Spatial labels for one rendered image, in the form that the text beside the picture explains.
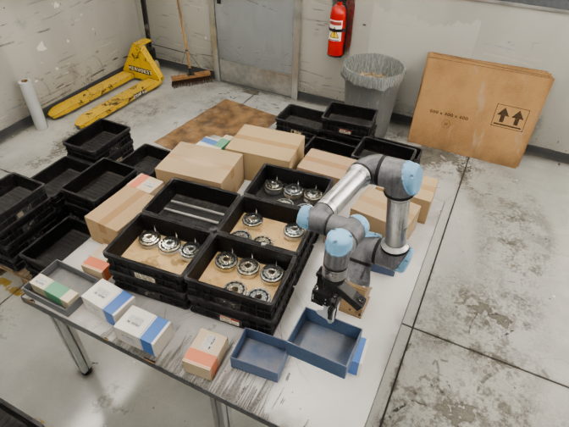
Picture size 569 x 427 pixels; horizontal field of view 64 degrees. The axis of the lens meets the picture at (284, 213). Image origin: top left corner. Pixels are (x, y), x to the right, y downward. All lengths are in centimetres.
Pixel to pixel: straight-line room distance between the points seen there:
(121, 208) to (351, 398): 142
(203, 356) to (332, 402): 52
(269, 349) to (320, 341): 46
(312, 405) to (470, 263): 199
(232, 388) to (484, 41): 363
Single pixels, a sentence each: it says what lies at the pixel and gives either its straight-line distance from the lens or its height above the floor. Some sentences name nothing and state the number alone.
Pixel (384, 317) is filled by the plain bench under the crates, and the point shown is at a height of 70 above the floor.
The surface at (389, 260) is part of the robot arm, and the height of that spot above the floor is 100.
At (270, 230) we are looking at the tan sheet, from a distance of 225.
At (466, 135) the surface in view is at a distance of 460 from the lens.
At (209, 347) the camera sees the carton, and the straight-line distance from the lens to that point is 191.
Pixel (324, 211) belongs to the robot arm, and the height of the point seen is 144.
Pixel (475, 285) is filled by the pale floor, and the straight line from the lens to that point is 338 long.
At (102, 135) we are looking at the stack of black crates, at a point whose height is 49.
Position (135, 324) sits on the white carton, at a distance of 201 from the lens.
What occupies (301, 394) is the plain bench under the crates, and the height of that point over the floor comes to 70.
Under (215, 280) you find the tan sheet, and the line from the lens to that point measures 204.
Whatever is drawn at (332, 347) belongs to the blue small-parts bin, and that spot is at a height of 107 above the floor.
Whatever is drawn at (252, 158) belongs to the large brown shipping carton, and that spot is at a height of 87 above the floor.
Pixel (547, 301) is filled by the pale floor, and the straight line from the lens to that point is 350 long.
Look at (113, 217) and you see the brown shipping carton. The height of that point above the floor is 86.
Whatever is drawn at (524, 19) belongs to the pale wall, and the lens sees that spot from 449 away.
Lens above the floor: 236
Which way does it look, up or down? 41 degrees down
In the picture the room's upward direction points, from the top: 1 degrees clockwise
